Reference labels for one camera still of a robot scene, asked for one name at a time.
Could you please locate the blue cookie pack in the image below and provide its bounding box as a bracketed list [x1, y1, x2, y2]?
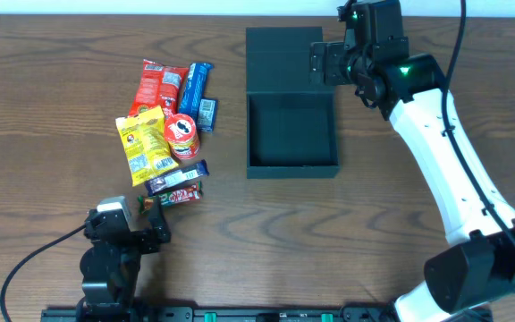
[178, 63, 218, 132]

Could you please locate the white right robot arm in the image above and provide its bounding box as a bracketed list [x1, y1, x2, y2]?
[309, 0, 515, 321]

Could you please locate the dark green open box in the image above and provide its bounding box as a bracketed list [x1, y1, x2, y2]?
[246, 27, 340, 179]

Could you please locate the black mounting rail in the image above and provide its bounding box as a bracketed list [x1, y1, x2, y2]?
[40, 305, 494, 322]

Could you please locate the yellow snack bag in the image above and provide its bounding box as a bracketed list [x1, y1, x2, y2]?
[115, 106, 178, 186]

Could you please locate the red KitKat bar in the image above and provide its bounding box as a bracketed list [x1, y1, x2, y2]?
[138, 182, 203, 213]

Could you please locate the red snack bag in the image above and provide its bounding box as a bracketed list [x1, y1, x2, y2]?
[129, 59, 189, 116]

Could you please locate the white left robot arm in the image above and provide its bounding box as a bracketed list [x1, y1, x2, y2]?
[75, 206, 172, 321]

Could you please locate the purple chocolate bar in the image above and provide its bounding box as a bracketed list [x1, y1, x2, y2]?
[145, 160, 209, 196]

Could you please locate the red Pringles can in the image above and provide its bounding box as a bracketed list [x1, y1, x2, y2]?
[164, 114, 200, 160]

